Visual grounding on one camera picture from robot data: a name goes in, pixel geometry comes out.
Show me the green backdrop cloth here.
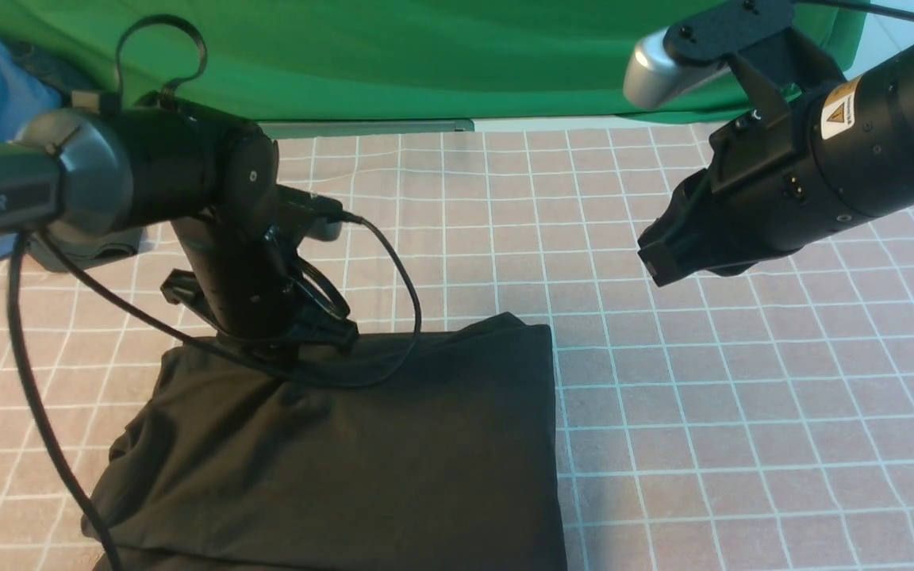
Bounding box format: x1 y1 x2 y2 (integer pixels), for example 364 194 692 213
0 0 872 128

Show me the dark gray long-sleeve top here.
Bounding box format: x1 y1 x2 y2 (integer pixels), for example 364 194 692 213
90 313 568 570

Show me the gray backdrop base bar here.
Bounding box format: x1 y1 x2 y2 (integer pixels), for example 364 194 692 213
259 119 474 140

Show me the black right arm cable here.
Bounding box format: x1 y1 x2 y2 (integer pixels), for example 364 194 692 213
790 0 914 29

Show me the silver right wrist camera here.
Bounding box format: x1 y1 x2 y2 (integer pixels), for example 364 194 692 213
623 1 846 121

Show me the pink grid-pattern tablecloth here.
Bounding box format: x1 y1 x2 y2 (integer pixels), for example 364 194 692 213
0 121 914 570

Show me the dark gray crumpled garment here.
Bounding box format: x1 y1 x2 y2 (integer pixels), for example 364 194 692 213
4 40 148 274

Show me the gray right robot arm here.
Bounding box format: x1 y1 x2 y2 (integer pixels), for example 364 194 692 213
638 29 914 286

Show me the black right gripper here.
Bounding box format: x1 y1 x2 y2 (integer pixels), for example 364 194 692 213
637 45 914 288

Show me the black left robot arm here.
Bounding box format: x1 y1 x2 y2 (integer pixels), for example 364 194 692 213
0 101 358 351

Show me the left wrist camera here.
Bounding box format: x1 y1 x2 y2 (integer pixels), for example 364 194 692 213
273 185 346 243

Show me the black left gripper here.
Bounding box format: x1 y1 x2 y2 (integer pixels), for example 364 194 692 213
160 213 359 353

